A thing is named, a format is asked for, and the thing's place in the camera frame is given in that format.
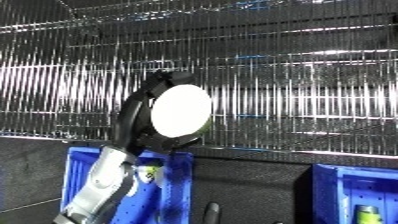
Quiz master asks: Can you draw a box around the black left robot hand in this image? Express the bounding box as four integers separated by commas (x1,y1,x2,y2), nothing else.
111,69,215,157

